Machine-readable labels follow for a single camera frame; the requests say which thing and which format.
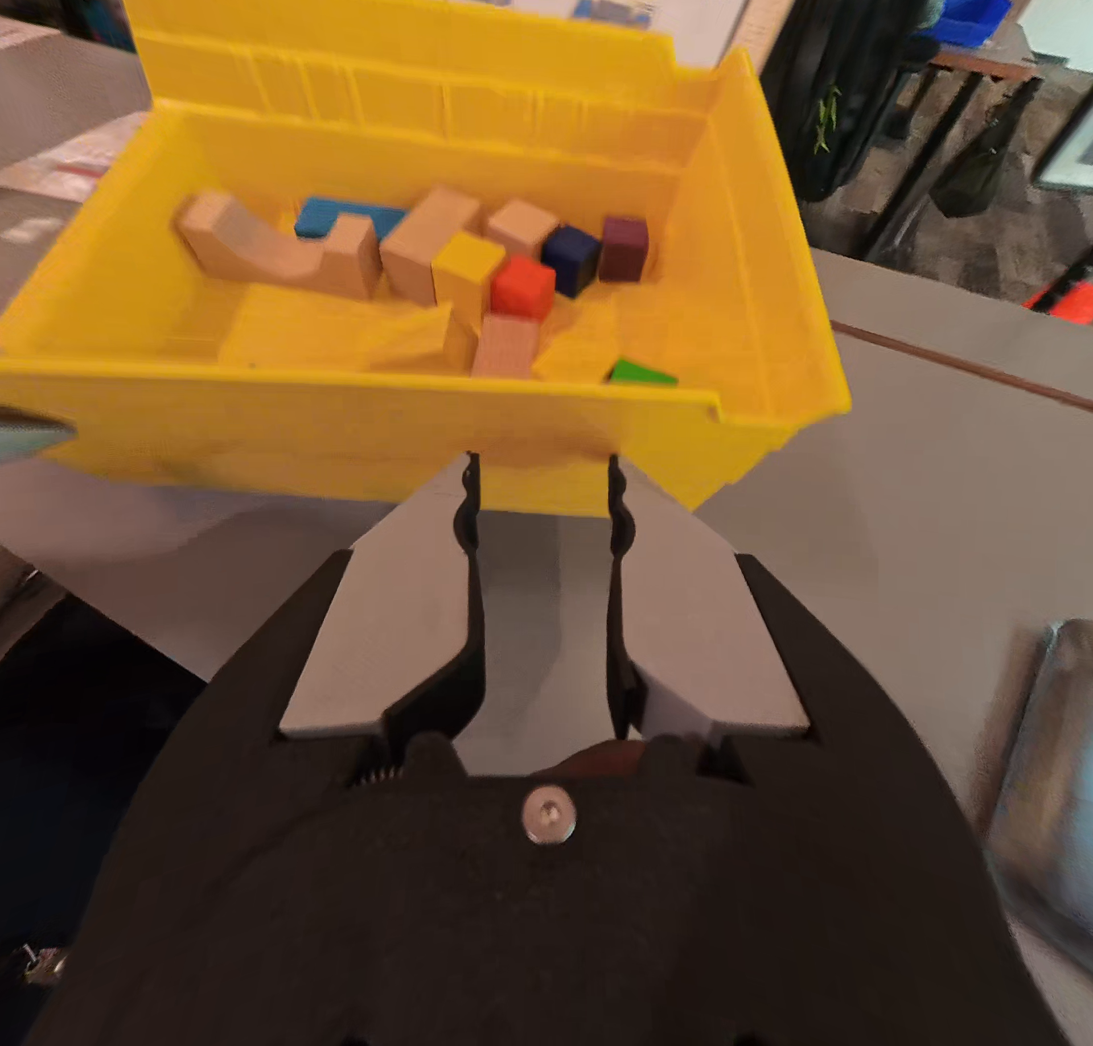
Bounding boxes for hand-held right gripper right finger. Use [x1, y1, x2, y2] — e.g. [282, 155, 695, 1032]
[606, 452, 812, 742]

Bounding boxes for instruction sheet on stand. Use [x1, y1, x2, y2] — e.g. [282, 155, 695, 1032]
[405, 0, 814, 74]

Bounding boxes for orange traffic cone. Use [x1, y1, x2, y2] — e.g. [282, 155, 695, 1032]
[1023, 246, 1093, 327]

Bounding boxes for small blue storage bin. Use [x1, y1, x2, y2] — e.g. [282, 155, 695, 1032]
[924, 0, 1014, 48]

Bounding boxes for hanging black jackets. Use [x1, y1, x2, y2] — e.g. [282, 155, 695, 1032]
[758, 0, 951, 204]

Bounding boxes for wooden table with black legs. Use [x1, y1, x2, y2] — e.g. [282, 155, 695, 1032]
[858, 46, 1050, 262]

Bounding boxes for pile of coloured wooden blocks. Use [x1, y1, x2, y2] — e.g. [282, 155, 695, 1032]
[175, 186, 681, 386]

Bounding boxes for yellow plastic bin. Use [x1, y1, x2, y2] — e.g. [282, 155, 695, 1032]
[0, 0, 853, 518]

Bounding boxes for black hanging bag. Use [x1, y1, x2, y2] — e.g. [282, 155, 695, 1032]
[929, 94, 1030, 221]

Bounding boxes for laminated label sheet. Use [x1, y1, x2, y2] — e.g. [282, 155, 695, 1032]
[0, 109, 148, 206]

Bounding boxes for grey framed panel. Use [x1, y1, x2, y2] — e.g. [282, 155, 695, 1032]
[1032, 97, 1093, 195]

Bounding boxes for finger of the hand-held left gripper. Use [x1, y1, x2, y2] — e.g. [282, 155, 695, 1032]
[0, 408, 80, 468]

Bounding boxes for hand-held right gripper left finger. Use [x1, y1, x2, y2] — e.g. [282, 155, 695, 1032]
[278, 451, 488, 752]

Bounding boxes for person's right hand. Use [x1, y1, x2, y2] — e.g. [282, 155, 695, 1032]
[559, 739, 648, 779]

